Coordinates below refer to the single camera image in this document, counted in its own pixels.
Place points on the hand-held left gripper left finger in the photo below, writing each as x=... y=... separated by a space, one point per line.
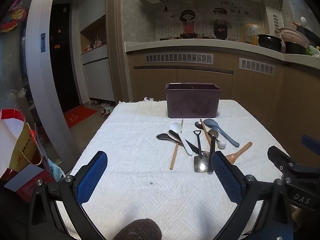
x=92 y=177

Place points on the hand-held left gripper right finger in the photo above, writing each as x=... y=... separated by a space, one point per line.
x=225 y=177

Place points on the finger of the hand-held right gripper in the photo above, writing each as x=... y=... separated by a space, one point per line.
x=278 y=158
x=311 y=142

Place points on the brown wooden spoon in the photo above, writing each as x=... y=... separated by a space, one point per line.
x=241 y=150

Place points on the white ball-ended spoon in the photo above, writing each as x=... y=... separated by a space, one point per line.
x=221 y=144

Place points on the black knife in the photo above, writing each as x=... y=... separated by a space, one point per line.
x=191 y=146

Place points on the wooden chopstick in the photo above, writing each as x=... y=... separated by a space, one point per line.
x=174 y=155
x=205 y=133

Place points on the blue-grey rice paddle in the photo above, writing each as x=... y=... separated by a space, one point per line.
x=212 y=124

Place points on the small metal spoon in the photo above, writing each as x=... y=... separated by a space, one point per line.
x=198 y=124

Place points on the black spoon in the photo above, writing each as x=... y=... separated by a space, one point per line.
x=162 y=137

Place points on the purple plastic utensil box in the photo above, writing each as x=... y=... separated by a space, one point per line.
x=192 y=102

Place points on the person's left hand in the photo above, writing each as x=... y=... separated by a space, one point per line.
x=142 y=231

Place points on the pale blue cloth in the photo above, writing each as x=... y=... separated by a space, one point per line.
x=56 y=170

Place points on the white textured towel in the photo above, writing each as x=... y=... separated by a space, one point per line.
x=137 y=155

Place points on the red doormat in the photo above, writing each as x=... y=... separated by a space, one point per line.
x=80 y=116

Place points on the red box with grey lid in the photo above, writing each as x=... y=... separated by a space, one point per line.
x=27 y=180

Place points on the pair of shoes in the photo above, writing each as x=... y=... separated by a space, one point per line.
x=107 y=111

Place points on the green vegetables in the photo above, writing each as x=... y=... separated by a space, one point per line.
x=313 y=51

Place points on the short grey vent grille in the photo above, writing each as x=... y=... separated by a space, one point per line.
x=257 y=67

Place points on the small black pot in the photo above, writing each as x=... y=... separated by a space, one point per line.
x=295 y=48

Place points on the white storage cabinet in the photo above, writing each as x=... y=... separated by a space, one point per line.
x=97 y=80

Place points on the large black pot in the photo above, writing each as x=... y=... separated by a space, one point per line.
x=270 y=43

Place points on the pink colander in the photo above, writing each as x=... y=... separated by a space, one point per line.
x=295 y=36

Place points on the black entrance door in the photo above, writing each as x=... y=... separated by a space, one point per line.
x=63 y=67

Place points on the yellow-rimmed food cover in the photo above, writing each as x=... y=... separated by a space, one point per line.
x=250 y=33

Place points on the long grey vent grille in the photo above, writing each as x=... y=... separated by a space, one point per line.
x=180 y=58

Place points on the clutter in cabinet niche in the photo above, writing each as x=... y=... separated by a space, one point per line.
x=96 y=45

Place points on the white kitchen countertop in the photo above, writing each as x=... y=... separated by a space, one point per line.
x=200 y=46

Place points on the red window decoration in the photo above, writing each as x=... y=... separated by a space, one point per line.
x=13 y=17

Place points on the white sliding door frame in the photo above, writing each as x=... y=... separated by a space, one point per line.
x=35 y=92

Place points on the cartoon wall sticker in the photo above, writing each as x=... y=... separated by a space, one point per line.
x=200 y=22

